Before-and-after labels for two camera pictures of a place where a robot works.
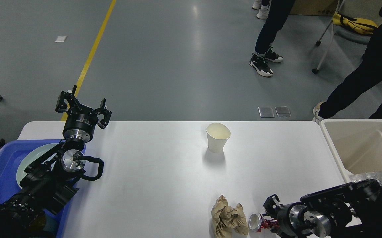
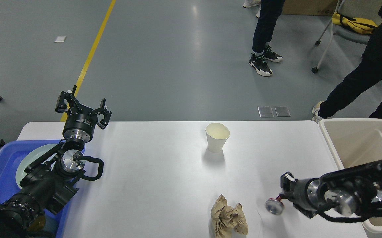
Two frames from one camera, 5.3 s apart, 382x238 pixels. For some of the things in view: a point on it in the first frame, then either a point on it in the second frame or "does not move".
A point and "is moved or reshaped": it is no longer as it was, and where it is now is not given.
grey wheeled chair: (372, 10) does not move
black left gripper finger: (103, 123) does not move
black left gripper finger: (61, 106) does not move
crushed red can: (256, 222) is moved or reshaped
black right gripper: (287, 216) → (305, 194)
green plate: (28, 158) does not move
